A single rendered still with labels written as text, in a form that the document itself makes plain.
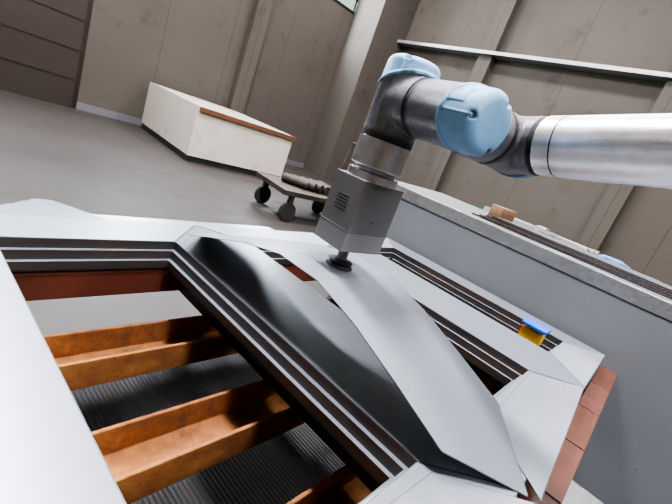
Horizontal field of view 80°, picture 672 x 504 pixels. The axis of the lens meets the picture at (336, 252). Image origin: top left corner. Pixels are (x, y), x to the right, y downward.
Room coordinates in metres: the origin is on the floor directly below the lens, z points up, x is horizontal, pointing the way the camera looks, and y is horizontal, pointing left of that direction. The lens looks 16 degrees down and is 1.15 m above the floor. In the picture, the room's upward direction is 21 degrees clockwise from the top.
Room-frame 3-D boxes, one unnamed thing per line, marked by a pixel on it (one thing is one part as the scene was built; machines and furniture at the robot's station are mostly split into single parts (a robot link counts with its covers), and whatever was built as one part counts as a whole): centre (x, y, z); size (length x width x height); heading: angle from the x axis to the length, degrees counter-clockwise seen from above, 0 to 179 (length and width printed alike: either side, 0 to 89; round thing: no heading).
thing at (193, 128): (7.15, 2.71, 0.40); 2.20 x 1.74 x 0.81; 47
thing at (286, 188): (5.11, 0.55, 0.54); 1.32 x 0.77 x 1.09; 137
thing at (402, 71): (0.59, -0.01, 1.22); 0.09 x 0.08 x 0.11; 39
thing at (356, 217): (0.60, 0.00, 1.06); 0.10 x 0.09 x 0.16; 46
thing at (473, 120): (0.53, -0.09, 1.22); 0.11 x 0.11 x 0.08; 39
